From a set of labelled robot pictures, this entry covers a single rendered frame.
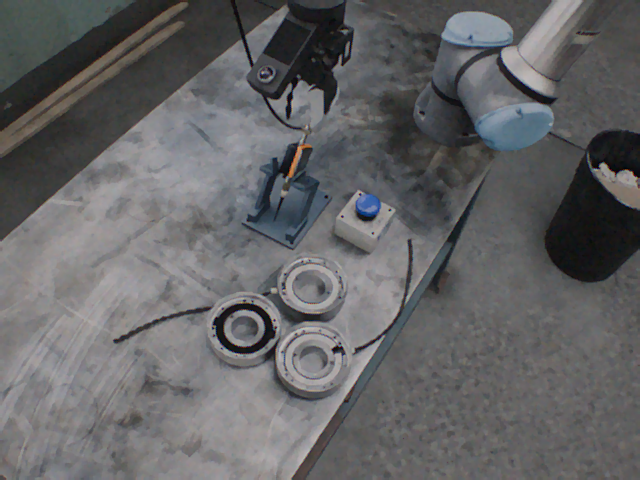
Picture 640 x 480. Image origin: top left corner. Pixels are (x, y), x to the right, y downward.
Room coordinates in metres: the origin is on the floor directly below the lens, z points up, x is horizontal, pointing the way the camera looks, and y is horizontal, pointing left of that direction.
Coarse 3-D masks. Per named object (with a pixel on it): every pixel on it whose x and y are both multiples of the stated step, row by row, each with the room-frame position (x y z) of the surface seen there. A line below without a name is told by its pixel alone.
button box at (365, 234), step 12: (360, 192) 0.62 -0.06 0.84; (348, 204) 0.60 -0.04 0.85; (384, 204) 0.61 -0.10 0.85; (348, 216) 0.57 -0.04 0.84; (360, 216) 0.57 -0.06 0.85; (372, 216) 0.58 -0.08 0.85; (384, 216) 0.58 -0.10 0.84; (336, 228) 0.57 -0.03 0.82; (348, 228) 0.56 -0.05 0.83; (360, 228) 0.55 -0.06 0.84; (372, 228) 0.55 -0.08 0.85; (384, 228) 0.57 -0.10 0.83; (348, 240) 0.55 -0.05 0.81; (360, 240) 0.55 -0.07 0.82; (372, 240) 0.54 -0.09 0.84
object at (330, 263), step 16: (304, 256) 0.49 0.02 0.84; (320, 256) 0.50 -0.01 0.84; (288, 272) 0.47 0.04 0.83; (304, 272) 0.47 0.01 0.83; (320, 272) 0.47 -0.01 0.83; (336, 272) 0.48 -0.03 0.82; (288, 304) 0.41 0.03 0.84; (336, 304) 0.42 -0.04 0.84; (304, 320) 0.40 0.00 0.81; (320, 320) 0.40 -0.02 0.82
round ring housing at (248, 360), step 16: (224, 304) 0.40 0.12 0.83; (256, 304) 0.41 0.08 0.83; (272, 304) 0.40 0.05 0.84; (208, 320) 0.36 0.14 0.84; (240, 320) 0.38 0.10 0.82; (256, 320) 0.38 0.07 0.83; (272, 320) 0.38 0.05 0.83; (208, 336) 0.34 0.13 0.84; (256, 336) 0.36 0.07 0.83; (224, 352) 0.32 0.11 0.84; (272, 352) 0.34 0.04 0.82
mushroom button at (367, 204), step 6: (360, 198) 0.59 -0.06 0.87; (366, 198) 0.59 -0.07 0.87; (372, 198) 0.59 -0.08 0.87; (360, 204) 0.58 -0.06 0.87; (366, 204) 0.58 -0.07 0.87; (372, 204) 0.58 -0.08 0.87; (378, 204) 0.58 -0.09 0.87; (360, 210) 0.57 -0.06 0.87; (366, 210) 0.57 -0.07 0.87; (372, 210) 0.57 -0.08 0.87; (378, 210) 0.57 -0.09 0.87
